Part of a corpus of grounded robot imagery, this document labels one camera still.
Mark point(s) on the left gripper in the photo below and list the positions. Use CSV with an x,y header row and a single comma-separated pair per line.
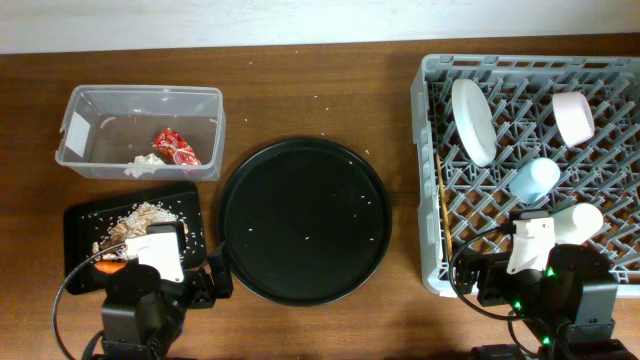
x,y
204,295

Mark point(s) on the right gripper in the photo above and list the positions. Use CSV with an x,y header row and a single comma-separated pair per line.
x,y
493,267

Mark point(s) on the wooden chopstick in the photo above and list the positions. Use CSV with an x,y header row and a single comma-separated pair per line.
x,y
444,208

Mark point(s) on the cream paper cup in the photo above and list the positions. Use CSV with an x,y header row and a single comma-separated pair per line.
x,y
576,224

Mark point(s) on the blue plastic cup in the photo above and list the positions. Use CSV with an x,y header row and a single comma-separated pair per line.
x,y
534,180

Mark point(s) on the round black tray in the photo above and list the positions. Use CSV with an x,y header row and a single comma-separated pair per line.
x,y
304,222

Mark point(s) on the pile of rice and shells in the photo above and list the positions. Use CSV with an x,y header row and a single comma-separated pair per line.
x,y
136,220

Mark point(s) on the orange carrot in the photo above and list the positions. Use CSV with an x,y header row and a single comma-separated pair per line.
x,y
109,267

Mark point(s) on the white tissue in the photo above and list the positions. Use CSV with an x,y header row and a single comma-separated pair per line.
x,y
143,164

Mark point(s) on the red snack wrapper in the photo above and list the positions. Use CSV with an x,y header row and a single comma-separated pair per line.
x,y
171,144

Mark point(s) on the grey plate with food scraps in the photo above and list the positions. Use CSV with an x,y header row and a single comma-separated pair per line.
x,y
473,121

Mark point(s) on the pink bowl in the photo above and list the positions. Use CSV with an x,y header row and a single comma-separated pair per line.
x,y
573,117

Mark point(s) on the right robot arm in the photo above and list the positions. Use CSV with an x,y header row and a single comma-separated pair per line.
x,y
567,305

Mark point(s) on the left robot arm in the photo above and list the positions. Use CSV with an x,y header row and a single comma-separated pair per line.
x,y
143,315

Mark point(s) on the black rectangular tray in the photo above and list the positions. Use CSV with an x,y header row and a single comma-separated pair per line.
x,y
87,225

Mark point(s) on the clear plastic bin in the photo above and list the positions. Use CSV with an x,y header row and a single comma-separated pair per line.
x,y
105,126

